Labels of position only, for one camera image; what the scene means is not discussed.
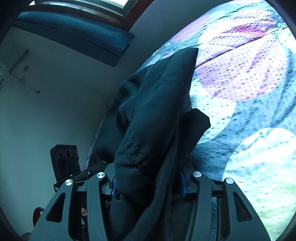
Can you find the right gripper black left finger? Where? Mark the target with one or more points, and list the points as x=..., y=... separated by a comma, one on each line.
x=78, y=211

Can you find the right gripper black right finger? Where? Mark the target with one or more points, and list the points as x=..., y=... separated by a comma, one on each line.
x=236, y=217

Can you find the black bomber jacket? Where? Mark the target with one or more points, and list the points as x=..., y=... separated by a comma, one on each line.
x=148, y=132

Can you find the blue curtain right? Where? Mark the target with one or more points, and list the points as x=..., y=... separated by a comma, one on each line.
x=99, y=41

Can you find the floral quilted bedspread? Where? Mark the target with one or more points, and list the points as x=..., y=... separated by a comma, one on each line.
x=244, y=81

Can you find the wooden framed window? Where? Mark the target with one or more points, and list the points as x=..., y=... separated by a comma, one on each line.
x=120, y=14

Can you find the black camera box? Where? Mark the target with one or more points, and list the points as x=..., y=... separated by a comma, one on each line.
x=65, y=161

